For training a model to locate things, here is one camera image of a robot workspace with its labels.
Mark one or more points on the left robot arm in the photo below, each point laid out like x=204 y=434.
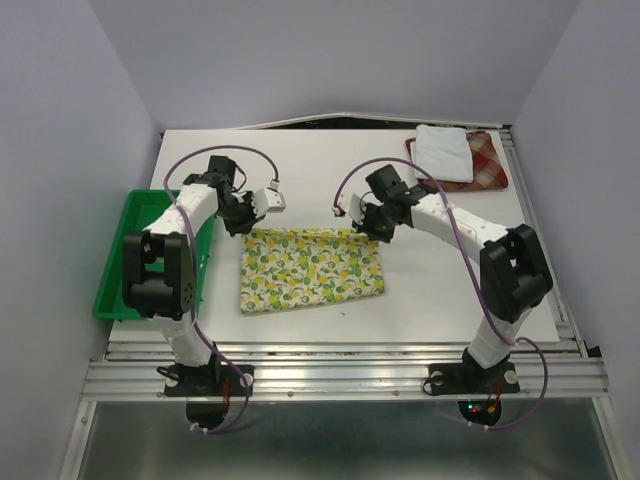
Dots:
x=161 y=265

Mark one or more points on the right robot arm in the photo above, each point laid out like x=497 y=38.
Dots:
x=507 y=268

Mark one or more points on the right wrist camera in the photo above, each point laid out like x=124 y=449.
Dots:
x=352 y=206

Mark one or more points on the green plastic tray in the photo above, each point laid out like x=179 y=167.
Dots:
x=142 y=208

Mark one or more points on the white skirt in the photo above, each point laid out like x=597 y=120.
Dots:
x=444 y=153

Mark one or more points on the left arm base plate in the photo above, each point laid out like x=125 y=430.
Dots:
x=205 y=381

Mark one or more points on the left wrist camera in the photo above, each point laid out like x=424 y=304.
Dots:
x=268 y=200

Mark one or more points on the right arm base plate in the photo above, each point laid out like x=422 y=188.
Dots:
x=463 y=379

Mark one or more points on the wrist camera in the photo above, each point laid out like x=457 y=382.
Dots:
x=268 y=200
x=352 y=206

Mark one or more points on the yellow floral skirt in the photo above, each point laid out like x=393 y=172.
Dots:
x=284 y=269

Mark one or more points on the red plaid skirt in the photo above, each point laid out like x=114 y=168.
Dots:
x=489 y=173

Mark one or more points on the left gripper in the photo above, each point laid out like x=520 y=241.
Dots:
x=247 y=224

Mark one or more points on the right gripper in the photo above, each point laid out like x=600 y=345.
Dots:
x=365 y=226

